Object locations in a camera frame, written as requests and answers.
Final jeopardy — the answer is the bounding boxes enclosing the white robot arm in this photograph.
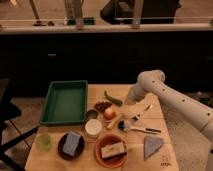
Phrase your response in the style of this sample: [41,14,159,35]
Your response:
[125,70,213,141]

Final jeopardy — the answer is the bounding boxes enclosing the green plastic tray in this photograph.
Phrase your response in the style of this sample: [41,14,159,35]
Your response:
[40,80,88,126]

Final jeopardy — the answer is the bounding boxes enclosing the red yellow apple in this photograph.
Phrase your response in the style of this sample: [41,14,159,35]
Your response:
[104,107,115,120]

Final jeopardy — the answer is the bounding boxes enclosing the light green small cup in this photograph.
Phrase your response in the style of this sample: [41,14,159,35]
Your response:
[36,134,52,151]

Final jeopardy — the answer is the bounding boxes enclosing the small dark metal cup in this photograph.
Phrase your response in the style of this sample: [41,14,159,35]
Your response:
[86,109,98,120]

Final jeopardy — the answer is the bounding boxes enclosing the blue sponge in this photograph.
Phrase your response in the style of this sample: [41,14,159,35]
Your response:
[62,132,81,156]

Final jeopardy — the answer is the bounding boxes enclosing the beige sponge block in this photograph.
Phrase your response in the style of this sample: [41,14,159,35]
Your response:
[101,142,126,159]

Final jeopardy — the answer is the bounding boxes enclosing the dark brown plate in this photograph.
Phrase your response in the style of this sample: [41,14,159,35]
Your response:
[58,131,85,160]

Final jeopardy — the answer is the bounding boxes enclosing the dark chair frame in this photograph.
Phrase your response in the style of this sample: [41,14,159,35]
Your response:
[0,78,40,171]

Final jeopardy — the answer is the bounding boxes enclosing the orange bowl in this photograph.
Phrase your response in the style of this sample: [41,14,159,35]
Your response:
[94,134,127,169]

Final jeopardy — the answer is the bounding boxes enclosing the person in dark clothes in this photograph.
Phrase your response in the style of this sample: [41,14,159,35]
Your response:
[100,0,181,25]

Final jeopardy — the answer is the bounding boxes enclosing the white cup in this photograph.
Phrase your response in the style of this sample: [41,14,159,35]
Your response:
[85,119,102,138]

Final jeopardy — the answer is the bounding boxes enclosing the grey folded cloth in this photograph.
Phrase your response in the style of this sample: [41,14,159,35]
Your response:
[144,136,164,160]

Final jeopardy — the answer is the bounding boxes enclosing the yellow corn piece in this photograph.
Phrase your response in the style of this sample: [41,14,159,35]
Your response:
[106,114,122,130]

